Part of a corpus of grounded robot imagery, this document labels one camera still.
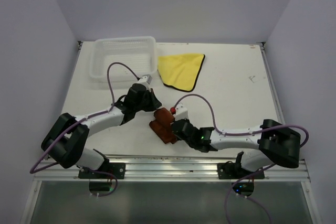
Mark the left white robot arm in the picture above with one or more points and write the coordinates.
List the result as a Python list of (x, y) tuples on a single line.
[(66, 140)]

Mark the white plastic basket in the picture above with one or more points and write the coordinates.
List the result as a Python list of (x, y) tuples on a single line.
[(138, 53)]

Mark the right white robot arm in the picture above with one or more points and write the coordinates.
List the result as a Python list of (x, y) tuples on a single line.
[(269, 144)]

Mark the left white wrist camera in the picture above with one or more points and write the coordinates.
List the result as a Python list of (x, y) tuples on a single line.
[(145, 79)]

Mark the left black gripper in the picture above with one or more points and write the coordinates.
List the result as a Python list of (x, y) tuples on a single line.
[(155, 103)]

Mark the aluminium mounting rail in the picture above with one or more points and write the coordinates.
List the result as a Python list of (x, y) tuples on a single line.
[(194, 169)]

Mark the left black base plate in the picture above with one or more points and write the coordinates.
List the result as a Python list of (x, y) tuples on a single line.
[(116, 169)]

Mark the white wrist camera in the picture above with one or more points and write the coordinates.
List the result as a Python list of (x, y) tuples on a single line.
[(145, 79), (179, 112)]

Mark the yellow towel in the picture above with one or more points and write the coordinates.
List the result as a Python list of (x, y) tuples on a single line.
[(180, 72)]

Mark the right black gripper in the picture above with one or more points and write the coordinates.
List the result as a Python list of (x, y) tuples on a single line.
[(186, 120)]

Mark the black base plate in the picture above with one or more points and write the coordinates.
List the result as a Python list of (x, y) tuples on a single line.
[(231, 170), (116, 169)]

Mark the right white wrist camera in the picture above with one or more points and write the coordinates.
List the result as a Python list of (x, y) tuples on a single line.
[(179, 112)]

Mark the brown towel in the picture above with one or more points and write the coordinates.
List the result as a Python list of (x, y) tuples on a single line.
[(161, 126)]

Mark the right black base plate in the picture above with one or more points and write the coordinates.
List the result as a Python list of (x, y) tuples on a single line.
[(231, 170)]

